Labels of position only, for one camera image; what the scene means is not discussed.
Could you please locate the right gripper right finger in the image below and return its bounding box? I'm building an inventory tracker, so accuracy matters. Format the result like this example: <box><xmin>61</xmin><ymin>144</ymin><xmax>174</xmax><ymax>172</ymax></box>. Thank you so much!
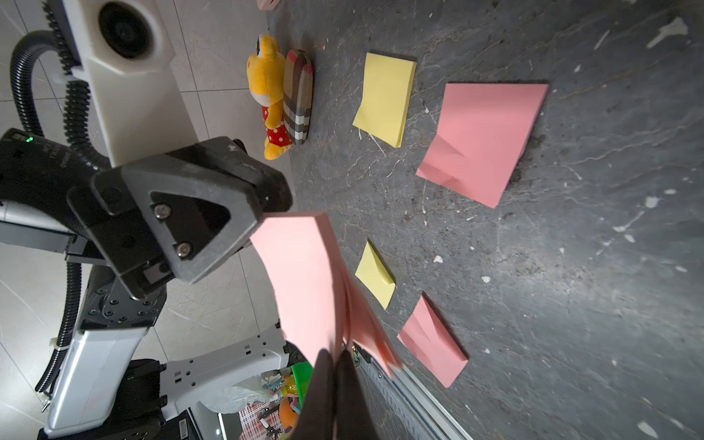
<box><xmin>335</xmin><ymin>351</ymin><xmax>380</xmax><ymax>440</ymax></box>

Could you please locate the torn hot pink page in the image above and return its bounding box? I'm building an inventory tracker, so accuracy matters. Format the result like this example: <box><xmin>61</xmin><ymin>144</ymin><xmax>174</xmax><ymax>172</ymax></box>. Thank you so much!
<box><xmin>416</xmin><ymin>82</ymin><xmax>548</xmax><ymax>208</ymax></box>

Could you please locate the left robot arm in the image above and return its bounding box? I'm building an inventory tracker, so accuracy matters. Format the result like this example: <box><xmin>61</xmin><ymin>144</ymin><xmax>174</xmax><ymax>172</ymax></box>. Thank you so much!
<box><xmin>1</xmin><ymin>30</ymin><xmax>293</xmax><ymax>439</ymax></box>

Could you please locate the torn yellow page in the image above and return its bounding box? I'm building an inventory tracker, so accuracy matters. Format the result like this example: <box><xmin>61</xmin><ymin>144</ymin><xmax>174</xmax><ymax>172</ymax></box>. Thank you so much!
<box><xmin>355</xmin><ymin>241</ymin><xmax>396</xmax><ymax>310</ymax></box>

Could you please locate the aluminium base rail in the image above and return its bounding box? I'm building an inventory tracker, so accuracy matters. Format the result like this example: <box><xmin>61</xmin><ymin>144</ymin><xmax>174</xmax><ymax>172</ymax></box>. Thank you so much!
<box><xmin>354</xmin><ymin>346</ymin><xmax>471</xmax><ymax>440</ymax></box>

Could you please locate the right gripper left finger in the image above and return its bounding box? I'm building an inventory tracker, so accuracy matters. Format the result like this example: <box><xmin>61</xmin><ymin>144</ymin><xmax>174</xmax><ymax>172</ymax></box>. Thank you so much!
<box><xmin>291</xmin><ymin>349</ymin><xmax>337</xmax><ymax>440</ymax></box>

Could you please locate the hot pink memo pad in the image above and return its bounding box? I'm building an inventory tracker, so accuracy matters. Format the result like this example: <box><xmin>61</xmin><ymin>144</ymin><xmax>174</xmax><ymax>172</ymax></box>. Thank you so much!
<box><xmin>250</xmin><ymin>213</ymin><xmax>403</xmax><ymax>376</ymax></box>

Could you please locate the plaid brown pouch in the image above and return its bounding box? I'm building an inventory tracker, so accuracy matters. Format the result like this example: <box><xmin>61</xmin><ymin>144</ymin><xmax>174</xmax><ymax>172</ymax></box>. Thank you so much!
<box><xmin>283</xmin><ymin>49</ymin><xmax>314</xmax><ymax>145</ymax></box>

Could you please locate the yellow memo pad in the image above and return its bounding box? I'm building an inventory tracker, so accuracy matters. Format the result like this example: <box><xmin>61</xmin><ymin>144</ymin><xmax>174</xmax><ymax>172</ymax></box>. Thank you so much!
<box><xmin>353</xmin><ymin>52</ymin><xmax>416</xmax><ymax>149</ymax></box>

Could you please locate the torn salmon page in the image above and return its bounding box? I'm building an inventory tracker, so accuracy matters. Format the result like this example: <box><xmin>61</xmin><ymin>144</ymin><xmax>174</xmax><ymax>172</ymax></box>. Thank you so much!
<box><xmin>397</xmin><ymin>293</ymin><xmax>469</xmax><ymax>389</ymax></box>

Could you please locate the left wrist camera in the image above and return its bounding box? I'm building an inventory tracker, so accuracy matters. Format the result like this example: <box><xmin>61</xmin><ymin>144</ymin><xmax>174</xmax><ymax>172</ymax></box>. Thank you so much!
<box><xmin>49</xmin><ymin>1</ymin><xmax>198</xmax><ymax>166</ymax></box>

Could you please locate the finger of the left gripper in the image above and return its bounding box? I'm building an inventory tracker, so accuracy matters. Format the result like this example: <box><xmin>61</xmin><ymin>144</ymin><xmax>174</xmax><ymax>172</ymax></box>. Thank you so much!
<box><xmin>181</xmin><ymin>137</ymin><xmax>293</xmax><ymax>213</ymax></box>

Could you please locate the yellow plush toy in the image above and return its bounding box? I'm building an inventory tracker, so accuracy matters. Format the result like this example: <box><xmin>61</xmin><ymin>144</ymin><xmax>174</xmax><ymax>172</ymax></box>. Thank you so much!
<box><xmin>247</xmin><ymin>35</ymin><xmax>293</xmax><ymax>161</ymax></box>

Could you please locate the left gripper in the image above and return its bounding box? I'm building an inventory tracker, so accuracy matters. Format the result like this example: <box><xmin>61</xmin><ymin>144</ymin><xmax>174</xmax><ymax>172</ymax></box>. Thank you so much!
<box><xmin>1</xmin><ymin>128</ymin><xmax>263</xmax><ymax>300</ymax></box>

